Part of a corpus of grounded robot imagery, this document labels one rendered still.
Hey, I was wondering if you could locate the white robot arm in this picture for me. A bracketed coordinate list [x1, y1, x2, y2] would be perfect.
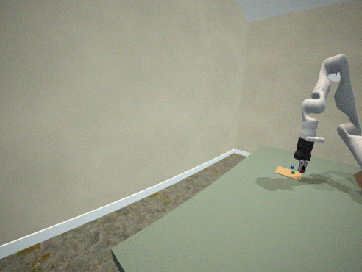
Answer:
[302, 54, 362, 170]

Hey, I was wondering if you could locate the orange square mat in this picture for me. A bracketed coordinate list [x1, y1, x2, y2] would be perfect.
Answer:
[275, 166, 301, 181]

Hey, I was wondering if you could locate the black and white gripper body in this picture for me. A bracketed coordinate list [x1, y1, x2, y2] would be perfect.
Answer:
[294, 129, 324, 161]

